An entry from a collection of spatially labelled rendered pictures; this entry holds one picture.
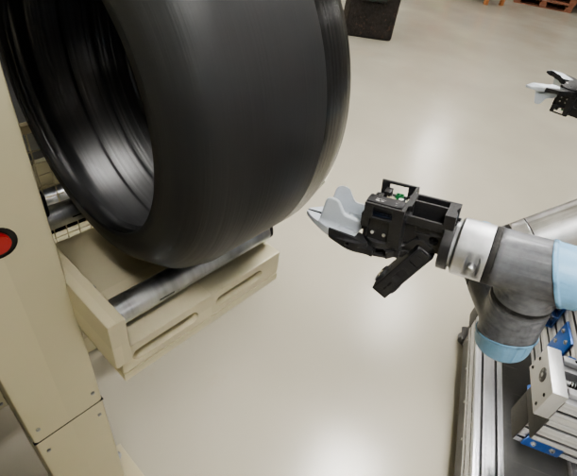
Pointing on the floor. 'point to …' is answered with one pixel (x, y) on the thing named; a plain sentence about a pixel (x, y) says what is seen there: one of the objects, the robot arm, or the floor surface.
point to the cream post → (28, 294)
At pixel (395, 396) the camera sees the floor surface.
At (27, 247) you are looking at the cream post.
